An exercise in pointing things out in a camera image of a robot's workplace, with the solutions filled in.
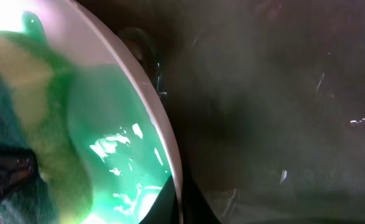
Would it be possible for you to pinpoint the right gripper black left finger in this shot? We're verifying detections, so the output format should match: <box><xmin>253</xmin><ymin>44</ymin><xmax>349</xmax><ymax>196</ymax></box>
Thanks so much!
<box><xmin>0</xmin><ymin>149</ymin><xmax>39</xmax><ymax>203</ymax></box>

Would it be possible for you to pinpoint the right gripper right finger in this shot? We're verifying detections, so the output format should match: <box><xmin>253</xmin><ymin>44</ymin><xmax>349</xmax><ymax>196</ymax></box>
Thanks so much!
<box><xmin>140</xmin><ymin>177</ymin><xmax>178</xmax><ymax>224</ymax></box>

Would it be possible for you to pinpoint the green yellow sponge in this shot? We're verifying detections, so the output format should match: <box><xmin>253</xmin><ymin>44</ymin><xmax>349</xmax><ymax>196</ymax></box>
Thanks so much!
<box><xmin>0</xmin><ymin>31</ymin><xmax>93</xmax><ymax>223</ymax></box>

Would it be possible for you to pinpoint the white plate stained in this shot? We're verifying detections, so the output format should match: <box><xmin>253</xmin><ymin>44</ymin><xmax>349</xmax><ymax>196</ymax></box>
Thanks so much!
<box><xmin>0</xmin><ymin>0</ymin><xmax>183</xmax><ymax>223</ymax></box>

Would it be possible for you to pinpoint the large dark green tray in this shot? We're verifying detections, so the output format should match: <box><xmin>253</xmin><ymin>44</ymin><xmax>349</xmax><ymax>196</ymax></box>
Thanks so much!
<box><xmin>83</xmin><ymin>0</ymin><xmax>365</xmax><ymax>223</ymax></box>

